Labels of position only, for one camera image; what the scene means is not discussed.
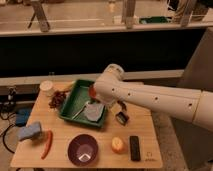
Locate green plastic tray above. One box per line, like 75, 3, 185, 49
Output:
59, 80, 107, 128

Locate black handled brush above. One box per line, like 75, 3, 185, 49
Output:
115, 101, 129, 126

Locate blue box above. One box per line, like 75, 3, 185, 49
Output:
15, 108, 32, 126

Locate grey towel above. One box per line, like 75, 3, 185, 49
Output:
84, 103, 104, 122

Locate red bowl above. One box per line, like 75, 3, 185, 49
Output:
88, 84, 96, 99

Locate purple bowl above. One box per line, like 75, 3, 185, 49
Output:
67, 134, 99, 166

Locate blue sponge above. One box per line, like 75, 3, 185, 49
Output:
18, 122, 42, 141

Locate white cup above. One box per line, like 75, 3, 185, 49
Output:
39, 80, 54, 97

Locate dark red grapes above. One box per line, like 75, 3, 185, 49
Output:
49, 91, 66, 109

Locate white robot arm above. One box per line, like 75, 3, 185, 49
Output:
94, 64, 213, 132

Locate black remote control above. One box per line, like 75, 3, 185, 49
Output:
129, 136, 141, 161

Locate black cable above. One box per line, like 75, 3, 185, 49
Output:
1, 113, 18, 155

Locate red chili pepper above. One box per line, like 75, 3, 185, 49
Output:
41, 130, 53, 159

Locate orange fruit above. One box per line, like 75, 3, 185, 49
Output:
111, 137, 124, 153

